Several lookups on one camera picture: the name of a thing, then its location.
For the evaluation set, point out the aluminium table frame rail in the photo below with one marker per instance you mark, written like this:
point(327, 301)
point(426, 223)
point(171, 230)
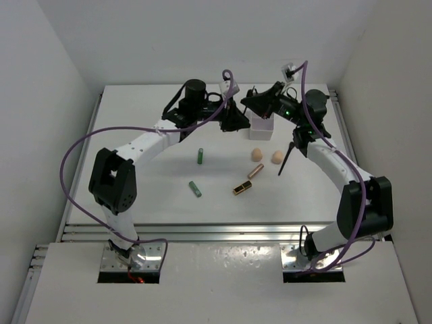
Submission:
point(189, 233)

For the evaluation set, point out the black gold lipstick case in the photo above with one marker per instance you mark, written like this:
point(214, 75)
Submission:
point(242, 187)

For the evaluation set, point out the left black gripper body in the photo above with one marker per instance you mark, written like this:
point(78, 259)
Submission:
point(206, 109)

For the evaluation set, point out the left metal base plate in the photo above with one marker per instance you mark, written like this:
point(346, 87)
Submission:
point(144, 258)

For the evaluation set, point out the white compartment organizer box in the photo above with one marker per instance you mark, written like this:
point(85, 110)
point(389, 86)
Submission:
point(260, 129)

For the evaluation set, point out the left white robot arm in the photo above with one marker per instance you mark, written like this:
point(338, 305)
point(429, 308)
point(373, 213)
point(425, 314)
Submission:
point(113, 178)

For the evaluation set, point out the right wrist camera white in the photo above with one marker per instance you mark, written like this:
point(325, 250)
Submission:
point(290, 72)

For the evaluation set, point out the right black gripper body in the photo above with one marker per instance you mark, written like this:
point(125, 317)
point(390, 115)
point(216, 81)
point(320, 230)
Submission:
point(283, 106)

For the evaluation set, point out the small black angled brush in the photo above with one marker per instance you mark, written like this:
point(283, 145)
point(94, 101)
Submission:
point(285, 159)

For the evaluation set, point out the rose gold lipstick tube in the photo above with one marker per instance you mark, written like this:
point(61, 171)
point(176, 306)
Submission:
point(255, 171)

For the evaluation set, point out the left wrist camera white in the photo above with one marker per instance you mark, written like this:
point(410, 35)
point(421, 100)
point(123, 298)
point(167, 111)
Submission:
point(228, 87)

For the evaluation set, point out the black fan makeup brush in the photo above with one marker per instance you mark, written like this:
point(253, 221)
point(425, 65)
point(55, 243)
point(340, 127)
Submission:
point(251, 92)

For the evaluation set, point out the beige makeup sponge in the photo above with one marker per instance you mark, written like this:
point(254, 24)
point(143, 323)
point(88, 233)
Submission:
point(277, 157)
point(256, 155)

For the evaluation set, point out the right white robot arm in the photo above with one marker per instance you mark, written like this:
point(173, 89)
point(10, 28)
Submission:
point(366, 205)

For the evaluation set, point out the green lip balm tube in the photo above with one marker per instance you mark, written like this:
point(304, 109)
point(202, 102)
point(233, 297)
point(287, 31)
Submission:
point(195, 189)
point(200, 156)

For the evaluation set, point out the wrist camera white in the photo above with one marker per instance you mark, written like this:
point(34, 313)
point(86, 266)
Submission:
point(290, 72)
point(228, 87)

